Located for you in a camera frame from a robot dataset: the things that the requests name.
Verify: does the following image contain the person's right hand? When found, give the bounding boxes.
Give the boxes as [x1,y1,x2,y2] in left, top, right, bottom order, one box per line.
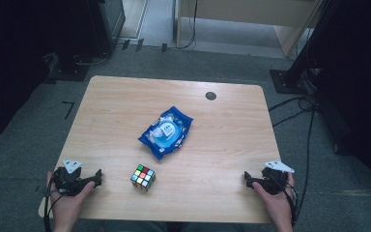
[252,172,296,222]

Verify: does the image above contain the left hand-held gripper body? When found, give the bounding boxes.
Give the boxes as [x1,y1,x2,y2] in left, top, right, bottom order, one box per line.
[51,159,91,197]

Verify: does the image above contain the long black floor cable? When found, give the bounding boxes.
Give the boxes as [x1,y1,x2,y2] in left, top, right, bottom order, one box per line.
[288,109,317,232]

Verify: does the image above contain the light wooden desk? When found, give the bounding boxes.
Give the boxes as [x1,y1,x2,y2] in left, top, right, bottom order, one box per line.
[173,0,324,59]

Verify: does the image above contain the dark cabinet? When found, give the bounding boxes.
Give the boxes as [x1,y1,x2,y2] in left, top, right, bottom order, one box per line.
[88,0,127,55]

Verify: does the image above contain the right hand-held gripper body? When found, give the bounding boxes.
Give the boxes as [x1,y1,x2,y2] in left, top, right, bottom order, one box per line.
[254,159,296,196]

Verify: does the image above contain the person's dark trousers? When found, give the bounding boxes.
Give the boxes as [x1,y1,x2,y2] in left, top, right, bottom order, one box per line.
[102,220,249,232]

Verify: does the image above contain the black curtain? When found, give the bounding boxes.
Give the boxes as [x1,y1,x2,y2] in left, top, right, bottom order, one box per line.
[0,0,101,147]
[302,0,371,207]

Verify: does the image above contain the hand-held gripper black cable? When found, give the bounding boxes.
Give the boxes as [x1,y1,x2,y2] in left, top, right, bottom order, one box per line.
[43,186,66,232]
[283,180,300,226]

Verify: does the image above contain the person's left hand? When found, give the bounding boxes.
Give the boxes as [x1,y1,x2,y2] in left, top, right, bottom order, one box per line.
[46,171,97,216]

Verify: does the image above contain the black metal stand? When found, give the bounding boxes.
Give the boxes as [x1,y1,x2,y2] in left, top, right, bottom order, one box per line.
[269,0,337,95]

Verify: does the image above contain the blue wet wipes pack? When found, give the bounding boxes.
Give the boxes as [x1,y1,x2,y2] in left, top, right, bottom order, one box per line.
[137,105,194,161]

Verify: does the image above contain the black stand base plate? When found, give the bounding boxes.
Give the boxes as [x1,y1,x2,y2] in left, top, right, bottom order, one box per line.
[46,52,91,82]

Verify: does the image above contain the thin black hanging cable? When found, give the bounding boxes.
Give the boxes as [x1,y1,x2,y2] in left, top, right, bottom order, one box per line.
[177,0,198,50]

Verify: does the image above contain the right hand-held gripper black cable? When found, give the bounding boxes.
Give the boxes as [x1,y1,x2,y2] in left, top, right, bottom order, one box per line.
[283,180,300,226]

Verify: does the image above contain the left hand-held gripper black cable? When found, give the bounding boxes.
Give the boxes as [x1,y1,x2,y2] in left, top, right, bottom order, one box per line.
[43,186,66,232]

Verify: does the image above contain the multicoloured puzzle cube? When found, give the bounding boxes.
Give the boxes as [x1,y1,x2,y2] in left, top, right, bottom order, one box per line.
[129,163,157,192]

